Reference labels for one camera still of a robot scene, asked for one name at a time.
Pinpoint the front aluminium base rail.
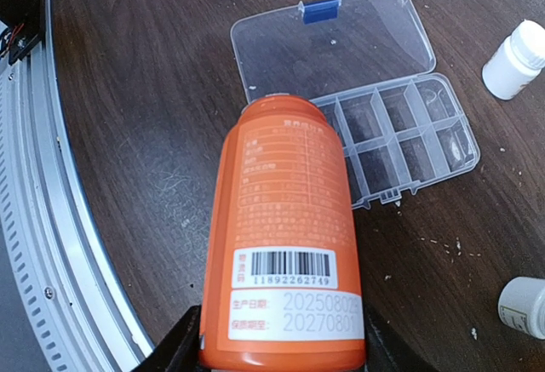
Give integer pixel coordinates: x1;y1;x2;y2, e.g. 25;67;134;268
0;0;154;372

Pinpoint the small white pill bottle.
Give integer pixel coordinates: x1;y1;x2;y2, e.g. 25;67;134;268
497;277;544;340

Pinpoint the clear plastic pill organizer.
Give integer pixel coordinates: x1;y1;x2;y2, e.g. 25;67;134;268
231;0;480;209

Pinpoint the orange pill bottle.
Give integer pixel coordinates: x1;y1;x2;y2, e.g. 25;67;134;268
199;95;365;371

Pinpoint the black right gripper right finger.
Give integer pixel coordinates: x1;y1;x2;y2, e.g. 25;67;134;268
364;304;438;372

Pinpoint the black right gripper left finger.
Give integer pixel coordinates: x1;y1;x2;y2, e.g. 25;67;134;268
135;306;203;372

